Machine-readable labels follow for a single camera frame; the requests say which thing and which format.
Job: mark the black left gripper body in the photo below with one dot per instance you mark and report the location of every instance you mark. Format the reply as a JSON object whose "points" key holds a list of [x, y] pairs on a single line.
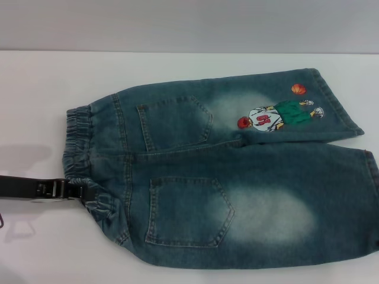
{"points": [[16, 189]]}

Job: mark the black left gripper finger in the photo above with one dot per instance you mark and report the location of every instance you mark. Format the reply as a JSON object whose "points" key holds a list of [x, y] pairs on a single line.
{"points": [[77, 193]]}

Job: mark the blue denim shorts basketball print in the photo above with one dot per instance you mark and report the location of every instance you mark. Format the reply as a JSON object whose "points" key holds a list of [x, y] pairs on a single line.
{"points": [[207, 183]]}

